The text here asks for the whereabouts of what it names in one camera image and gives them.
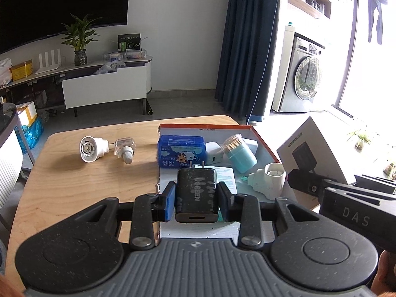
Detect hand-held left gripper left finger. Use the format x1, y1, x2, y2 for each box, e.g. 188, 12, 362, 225
61, 181, 177, 252

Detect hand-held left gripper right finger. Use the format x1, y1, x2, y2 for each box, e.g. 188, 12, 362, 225
217, 181, 322, 250

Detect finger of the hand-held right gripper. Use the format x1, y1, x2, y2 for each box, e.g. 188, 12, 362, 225
287, 168, 326, 200

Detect teal bandage box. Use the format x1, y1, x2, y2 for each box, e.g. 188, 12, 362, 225
213, 166, 238, 197

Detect black charger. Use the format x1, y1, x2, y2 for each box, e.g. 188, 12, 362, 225
174, 160, 219, 224

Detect white charger packaging box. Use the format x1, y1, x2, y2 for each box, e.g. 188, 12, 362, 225
276, 117, 357, 207

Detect white plug-in vaporizer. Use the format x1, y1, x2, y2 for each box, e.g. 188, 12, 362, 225
241, 162, 287, 200

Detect light blue toothpick container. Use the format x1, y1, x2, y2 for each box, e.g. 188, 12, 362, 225
221, 134, 258, 174

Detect blue box with barcode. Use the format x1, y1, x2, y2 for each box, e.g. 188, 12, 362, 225
157, 134, 207, 170

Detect white cardboard tray orange rim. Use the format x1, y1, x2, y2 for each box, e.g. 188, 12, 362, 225
156, 123, 321, 239

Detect person's right hand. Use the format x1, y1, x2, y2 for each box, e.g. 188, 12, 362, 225
371, 249, 396, 297

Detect white square charger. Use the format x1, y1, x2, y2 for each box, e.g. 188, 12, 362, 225
205, 141, 224, 165

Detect clear bottle with white cap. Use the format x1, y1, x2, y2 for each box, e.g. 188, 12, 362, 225
114, 138, 137, 165

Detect small potted balcony plant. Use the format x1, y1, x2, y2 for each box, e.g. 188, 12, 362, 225
346, 126, 375, 153

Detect grey round plug-in device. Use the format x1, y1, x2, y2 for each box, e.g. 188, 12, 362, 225
79, 136, 110, 164

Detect silver washing machine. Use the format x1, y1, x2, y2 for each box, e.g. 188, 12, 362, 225
272, 32, 326, 114

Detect white television cabinet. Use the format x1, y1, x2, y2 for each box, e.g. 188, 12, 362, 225
0, 55, 154, 117

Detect crumpled clear plastic bag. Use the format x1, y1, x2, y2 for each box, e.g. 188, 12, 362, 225
94, 61, 126, 75

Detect clear acrylic organizer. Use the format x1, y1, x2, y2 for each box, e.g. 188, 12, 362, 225
103, 49, 147, 62

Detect dark blue curtain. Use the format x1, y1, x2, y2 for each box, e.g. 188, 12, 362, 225
214, 0, 290, 122

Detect blue plastic bag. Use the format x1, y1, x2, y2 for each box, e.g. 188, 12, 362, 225
14, 116, 45, 154

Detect black and green box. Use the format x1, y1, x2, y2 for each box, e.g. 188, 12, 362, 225
117, 33, 142, 53

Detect round counter ribbed white front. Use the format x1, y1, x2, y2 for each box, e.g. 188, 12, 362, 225
0, 102, 24, 211

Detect white and yellow carton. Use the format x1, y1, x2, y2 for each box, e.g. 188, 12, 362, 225
15, 102, 38, 126

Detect white router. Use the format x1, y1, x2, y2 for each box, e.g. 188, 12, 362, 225
34, 48, 67, 75

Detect potted bamboo plant dark vase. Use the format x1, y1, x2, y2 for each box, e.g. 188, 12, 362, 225
60, 14, 101, 67

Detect hanging dark clothes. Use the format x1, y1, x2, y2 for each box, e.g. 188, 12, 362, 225
355, 0, 391, 48

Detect yellow box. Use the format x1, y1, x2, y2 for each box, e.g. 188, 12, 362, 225
10, 59, 34, 81

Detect white plastic bag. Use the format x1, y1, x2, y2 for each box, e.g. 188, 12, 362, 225
0, 58, 13, 88

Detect black television screen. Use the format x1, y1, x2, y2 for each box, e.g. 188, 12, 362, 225
0, 0, 129, 55

